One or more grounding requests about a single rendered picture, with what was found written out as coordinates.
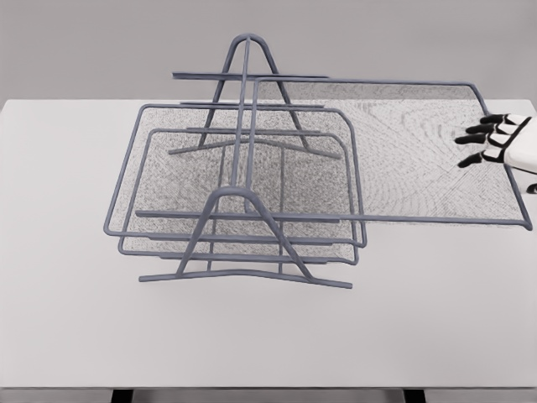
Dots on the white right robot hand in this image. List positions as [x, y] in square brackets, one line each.
[520, 147]

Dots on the large grey mesh folder tray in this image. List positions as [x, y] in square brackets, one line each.
[403, 168]

